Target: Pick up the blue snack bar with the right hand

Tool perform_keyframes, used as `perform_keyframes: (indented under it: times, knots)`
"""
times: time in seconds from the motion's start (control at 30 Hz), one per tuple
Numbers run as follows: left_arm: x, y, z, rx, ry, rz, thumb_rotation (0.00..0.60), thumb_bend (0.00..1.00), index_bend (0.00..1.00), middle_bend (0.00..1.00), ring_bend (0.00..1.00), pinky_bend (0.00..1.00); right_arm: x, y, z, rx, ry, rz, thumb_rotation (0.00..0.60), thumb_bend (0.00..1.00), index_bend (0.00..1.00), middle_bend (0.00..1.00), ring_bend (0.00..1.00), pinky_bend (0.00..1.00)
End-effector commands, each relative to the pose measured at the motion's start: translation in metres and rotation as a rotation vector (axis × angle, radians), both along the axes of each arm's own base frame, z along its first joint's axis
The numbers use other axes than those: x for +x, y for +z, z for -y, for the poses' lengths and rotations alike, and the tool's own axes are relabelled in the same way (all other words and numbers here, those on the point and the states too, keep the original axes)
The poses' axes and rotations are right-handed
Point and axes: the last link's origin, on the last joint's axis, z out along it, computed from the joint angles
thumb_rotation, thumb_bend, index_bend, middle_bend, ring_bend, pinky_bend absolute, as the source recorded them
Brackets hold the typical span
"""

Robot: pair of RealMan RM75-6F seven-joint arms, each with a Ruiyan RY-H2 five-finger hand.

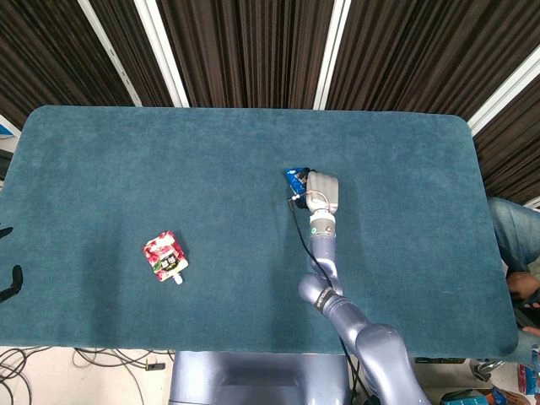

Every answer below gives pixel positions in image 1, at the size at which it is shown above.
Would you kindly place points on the dark brown slatted curtain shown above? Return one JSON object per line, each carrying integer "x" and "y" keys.
{"x": 253, "y": 50}

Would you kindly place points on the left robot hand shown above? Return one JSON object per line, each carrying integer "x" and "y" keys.
{"x": 17, "y": 278}

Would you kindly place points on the black phone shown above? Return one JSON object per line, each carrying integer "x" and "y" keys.
{"x": 527, "y": 315}

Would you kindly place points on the person's bare hand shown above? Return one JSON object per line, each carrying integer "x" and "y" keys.
{"x": 523, "y": 284}

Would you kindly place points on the blue snack packet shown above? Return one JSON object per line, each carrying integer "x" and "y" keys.
{"x": 292, "y": 179}

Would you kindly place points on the silver chair base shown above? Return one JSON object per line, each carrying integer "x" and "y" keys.
{"x": 487, "y": 369}

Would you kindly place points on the blue snack bag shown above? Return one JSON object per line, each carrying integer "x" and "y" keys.
{"x": 506, "y": 397}
{"x": 529, "y": 377}

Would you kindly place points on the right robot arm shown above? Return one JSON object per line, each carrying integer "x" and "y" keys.
{"x": 322, "y": 253}

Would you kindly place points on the person's leg in jeans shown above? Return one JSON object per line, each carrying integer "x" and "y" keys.
{"x": 512, "y": 230}

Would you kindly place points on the teal cardboard box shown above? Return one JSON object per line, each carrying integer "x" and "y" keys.
{"x": 464, "y": 398}

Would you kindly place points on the blue-grey robot torso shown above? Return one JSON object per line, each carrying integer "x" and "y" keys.
{"x": 253, "y": 379}

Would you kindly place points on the red fruit spout pouch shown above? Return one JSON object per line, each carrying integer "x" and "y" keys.
{"x": 162, "y": 255}

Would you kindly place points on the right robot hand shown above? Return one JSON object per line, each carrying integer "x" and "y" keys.
{"x": 324, "y": 187}

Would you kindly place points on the white partition post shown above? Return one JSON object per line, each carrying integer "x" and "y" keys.
{"x": 110, "y": 55}
{"x": 163, "y": 55}
{"x": 506, "y": 95}
{"x": 331, "y": 55}

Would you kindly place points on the teal velvet table cloth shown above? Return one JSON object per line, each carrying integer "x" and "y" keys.
{"x": 211, "y": 169}

